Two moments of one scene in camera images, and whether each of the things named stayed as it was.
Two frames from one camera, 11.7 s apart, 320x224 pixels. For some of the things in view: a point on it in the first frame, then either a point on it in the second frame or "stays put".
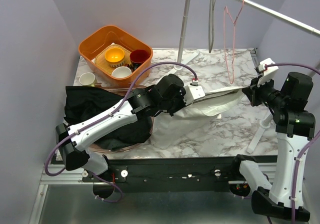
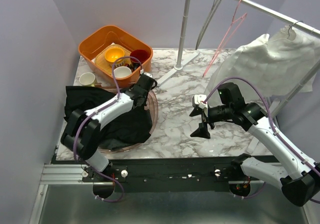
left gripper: [180, 94] → [146, 99]
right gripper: [254, 93] → [201, 131]
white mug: [87, 78] stays put
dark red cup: [138, 56] stays put
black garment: [82, 101] stays put
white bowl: [121, 71] stays put
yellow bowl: [114, 54] stays put
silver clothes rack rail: [265, 10] stays put
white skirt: [175, 129] → [268, 67]
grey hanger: [212, 94] → [291, 33]
